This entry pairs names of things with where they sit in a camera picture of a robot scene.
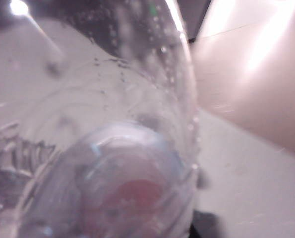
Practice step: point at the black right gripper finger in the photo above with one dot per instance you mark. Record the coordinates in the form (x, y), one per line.
(205, 225)

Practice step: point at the clear red-label water bottle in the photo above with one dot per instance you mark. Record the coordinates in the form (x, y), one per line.
(100, 124)

